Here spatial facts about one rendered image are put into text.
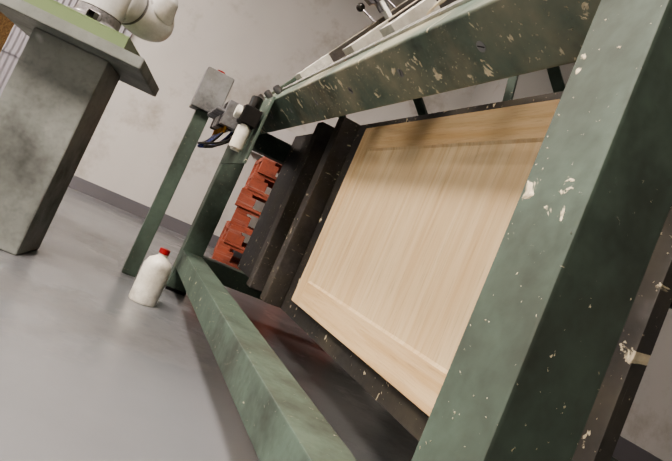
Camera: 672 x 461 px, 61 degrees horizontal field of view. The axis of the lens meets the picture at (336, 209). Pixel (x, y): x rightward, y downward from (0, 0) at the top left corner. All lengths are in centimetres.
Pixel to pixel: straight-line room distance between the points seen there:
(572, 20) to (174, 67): 527
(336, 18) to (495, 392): 570
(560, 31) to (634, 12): 16
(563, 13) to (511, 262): 31
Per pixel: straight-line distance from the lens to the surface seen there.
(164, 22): 240
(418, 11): 132
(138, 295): 207
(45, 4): 216
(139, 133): 575
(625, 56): 58
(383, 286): 121
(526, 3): 76
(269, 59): 587
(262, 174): 463
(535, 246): 53
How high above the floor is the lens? 42
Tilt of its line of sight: 4 degrees up
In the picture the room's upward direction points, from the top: 24 degrees clockwise
